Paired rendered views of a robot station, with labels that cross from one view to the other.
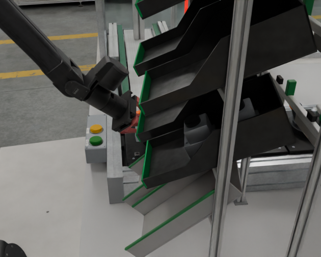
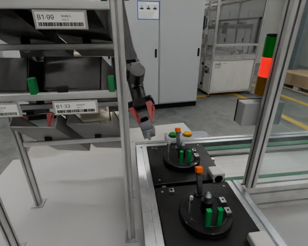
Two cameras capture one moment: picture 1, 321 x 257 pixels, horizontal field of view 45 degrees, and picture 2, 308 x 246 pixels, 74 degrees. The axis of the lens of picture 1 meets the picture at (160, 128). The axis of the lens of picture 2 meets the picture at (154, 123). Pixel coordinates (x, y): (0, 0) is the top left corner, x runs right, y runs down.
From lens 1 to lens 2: 1.15 m
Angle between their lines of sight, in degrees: 76
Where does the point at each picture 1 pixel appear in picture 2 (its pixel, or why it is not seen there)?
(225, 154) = not seen: outside the picture
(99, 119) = (202, 134)
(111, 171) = (141, 143)
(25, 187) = not seen: hidden behind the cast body
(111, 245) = (102, 163)
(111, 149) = (165, 141)
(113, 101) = (132, 91)
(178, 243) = (93, 190)
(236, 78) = not seen: outside the picture
